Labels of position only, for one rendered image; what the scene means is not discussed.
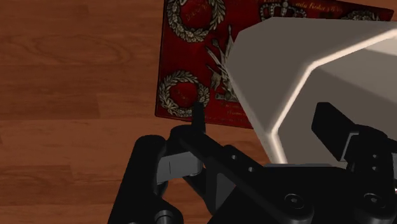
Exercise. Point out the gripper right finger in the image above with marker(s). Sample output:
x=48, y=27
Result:
x=336, y=130

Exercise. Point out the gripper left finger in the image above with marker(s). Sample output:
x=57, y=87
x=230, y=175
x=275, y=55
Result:
x=145, y=173

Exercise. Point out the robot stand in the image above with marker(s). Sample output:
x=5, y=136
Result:
x=186, y=56

